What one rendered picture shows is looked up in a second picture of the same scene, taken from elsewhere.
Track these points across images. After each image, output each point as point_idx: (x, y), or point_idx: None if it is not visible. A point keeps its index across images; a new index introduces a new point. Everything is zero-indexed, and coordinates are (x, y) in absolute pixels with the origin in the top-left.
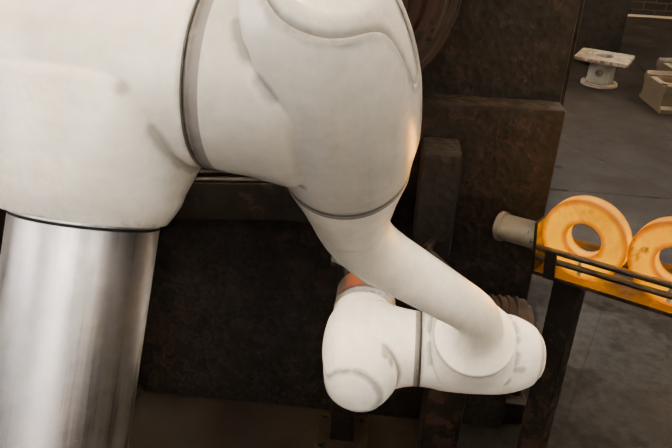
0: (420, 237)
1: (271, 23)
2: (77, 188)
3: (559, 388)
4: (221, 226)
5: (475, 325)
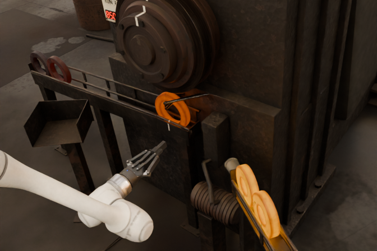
0: (205, 156)
1: None
2: None
3: (251, 246)
4: None
5: (90, 215)
